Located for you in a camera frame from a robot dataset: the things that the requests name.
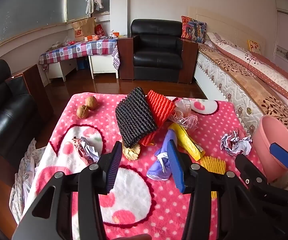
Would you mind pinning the black leather armchair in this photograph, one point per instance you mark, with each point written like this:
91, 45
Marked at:
156, 55

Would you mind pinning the brown paper bag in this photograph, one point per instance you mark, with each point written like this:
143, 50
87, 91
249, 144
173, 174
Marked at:
82, 28

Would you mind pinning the clear bag with orange print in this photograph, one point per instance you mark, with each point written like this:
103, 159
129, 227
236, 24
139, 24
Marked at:
182, 107

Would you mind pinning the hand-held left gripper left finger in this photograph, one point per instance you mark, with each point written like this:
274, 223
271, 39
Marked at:
114, 165

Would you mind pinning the clear wrapper with red print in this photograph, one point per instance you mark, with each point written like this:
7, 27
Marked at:
189, 123

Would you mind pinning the white clothes on rack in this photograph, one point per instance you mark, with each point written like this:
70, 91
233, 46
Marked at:
95, 3

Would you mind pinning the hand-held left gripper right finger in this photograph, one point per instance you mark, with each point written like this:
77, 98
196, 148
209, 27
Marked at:
175, 165

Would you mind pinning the white floral cloth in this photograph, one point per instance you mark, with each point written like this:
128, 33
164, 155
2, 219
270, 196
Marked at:
26, 165

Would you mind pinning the white desk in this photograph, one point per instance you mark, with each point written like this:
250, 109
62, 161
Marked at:
101, 63

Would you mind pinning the window with grey blind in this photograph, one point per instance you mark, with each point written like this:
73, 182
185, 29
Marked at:
33, 7

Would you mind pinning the black foam net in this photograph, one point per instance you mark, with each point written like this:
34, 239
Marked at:
134, 117

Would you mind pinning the yellow floral pillow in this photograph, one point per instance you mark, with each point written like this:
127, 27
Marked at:
254, 46

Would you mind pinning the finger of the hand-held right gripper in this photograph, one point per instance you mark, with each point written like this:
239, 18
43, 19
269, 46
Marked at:
281, 155
246, 167

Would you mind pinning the bed with cream headboard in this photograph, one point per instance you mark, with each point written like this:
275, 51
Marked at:
216, 80

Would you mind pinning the maroon and white paper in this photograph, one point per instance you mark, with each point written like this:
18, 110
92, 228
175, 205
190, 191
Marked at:
86, 150

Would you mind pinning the black leather sofa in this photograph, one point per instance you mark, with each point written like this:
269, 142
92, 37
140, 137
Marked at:
6, 115

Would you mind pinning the white and pink quilt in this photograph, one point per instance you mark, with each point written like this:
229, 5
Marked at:
266, 67

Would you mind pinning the red bag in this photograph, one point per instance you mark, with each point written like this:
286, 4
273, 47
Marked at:
99, 30

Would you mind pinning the yellow plastic wrapper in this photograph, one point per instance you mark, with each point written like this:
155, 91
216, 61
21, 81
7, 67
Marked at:
189, 142

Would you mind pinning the white and red paper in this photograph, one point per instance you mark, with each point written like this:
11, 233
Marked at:
234, 142

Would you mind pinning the orange box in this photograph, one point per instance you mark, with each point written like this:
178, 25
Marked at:
91, 38

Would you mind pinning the brown walnut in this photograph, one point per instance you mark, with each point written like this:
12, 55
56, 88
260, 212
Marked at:
91, 102
82, 111

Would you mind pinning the purple face mask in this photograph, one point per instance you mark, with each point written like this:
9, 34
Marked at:
159, 171

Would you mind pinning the yellow brush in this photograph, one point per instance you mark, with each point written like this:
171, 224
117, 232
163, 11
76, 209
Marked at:
212, 165

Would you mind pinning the blue items under desk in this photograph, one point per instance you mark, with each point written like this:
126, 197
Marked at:
83, 65

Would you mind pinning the red foam net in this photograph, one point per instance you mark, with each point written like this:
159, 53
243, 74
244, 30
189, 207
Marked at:
159, 105

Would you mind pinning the checkered cloth side table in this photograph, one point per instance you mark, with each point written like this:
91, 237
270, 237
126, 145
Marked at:
84, 50

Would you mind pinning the pink plastic bucket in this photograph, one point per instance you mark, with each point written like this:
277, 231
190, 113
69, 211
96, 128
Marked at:
271, 135

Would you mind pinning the colourful printed cushion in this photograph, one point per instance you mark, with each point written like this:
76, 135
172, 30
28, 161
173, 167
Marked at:
193, 28

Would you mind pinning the beige biscuit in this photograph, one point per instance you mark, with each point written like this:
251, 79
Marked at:
131, 152

